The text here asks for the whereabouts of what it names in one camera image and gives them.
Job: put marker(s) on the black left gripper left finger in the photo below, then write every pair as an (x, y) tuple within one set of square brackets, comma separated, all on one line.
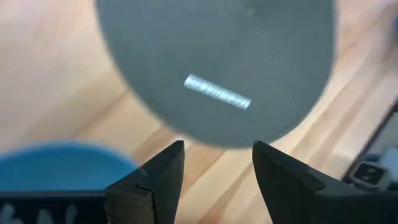
[(155, 186)]

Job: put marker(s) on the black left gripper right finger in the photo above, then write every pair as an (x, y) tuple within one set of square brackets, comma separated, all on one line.
[(286, 186)]

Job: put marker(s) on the blue bowl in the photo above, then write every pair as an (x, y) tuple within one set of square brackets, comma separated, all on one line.
[(62, 168)]

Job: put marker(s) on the grey round woven placemat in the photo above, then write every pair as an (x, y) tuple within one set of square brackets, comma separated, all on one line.
[(202, 46)]

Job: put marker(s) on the grey metal bracket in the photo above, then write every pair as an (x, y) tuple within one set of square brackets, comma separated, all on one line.
[(368, 174)]

